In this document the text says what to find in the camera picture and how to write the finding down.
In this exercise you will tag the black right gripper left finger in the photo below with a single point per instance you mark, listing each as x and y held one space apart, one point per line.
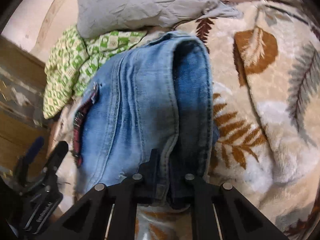
108 212

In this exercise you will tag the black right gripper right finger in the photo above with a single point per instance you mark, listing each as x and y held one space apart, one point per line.
217 212

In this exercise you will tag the blue denim jeans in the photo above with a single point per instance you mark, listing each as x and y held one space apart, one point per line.
155 97

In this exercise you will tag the wooden bedside furniture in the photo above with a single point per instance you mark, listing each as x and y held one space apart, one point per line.
22 86

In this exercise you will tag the green white patterned pillow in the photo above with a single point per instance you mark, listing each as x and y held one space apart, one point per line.
74 60

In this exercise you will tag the cream leaf print blanket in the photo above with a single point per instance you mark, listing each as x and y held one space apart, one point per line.
265 73

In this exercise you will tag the grey quilted pillow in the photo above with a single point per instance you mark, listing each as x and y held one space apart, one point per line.
96 17

